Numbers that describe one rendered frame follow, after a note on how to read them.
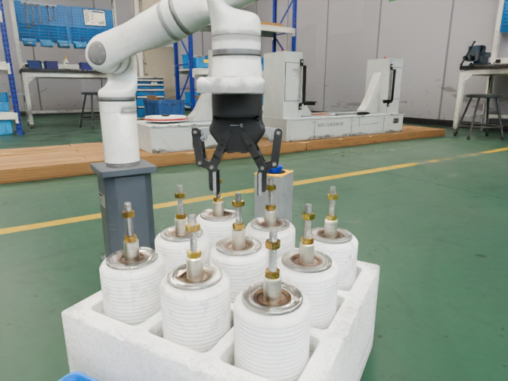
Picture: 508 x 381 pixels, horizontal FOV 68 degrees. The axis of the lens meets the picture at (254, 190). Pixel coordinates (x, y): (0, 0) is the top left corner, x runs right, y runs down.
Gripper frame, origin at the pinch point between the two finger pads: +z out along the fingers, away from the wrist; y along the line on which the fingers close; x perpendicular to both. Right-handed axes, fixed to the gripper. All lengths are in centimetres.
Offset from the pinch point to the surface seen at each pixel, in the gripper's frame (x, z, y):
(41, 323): -12, 35, 45
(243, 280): 4.6, 13.9, -1.2
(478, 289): -36, 35, -58
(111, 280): 10.5, 11.4, 16.9
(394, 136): -331, 30, -115
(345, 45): -663, -89, -109
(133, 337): 15.1, 17.3, 12.4
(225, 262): 4.5, 11.0, 1.5
